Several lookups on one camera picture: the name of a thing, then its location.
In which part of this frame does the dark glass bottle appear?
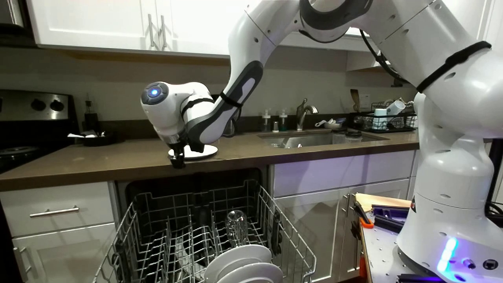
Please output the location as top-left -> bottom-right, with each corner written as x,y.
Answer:
81,93 -> 103,133

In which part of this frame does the orange black screwdriver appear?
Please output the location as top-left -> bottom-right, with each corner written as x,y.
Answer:
353,202 -> 376,230

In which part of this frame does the built-in dishwasher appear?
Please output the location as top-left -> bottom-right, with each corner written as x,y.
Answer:
115,167 -> 274,249

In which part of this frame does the metal robot mounting table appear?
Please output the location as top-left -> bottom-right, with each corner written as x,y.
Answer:
359,226 -> 422,283

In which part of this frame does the white wall cabinet with handles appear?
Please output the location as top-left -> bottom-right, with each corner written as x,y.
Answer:
26,0 -> 249,57

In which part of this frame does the clear drinking glass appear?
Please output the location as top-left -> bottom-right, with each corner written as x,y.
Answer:
225,208 -> 252,249

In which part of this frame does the black clamp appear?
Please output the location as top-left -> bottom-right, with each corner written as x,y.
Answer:
371,205 -> 414,233

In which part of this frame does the chrome kitchen faucet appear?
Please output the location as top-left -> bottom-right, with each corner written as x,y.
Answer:
294,100 -> 320,133

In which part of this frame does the white base cabinet door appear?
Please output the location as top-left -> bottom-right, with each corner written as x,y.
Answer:
11,224 -> 118,283

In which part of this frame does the wire dishwasher rack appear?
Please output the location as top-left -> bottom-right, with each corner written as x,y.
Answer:
93,180 -> 320,283

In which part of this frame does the white round plate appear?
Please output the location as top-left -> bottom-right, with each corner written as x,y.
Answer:
203,244 -> 274,282
167,145 -> 219,161
217,260 -> 287,283

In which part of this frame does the steel kitchen sink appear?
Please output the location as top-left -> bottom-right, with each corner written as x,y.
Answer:
258,131 -> 390,152

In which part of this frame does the white drawer with handle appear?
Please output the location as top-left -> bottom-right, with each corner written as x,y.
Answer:
0,182 -> 117,240

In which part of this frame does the black dish drying rack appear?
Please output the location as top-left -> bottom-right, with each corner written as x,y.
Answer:
351,97 -> 420,133

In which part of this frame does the wooden board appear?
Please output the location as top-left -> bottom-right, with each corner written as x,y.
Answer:
354,193 -> 414,215

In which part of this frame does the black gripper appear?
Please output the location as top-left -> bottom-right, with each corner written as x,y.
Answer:
169,137 -> 192,170

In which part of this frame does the white sink base cabinet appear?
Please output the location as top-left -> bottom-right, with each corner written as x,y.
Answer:
269,150 -> 420,283

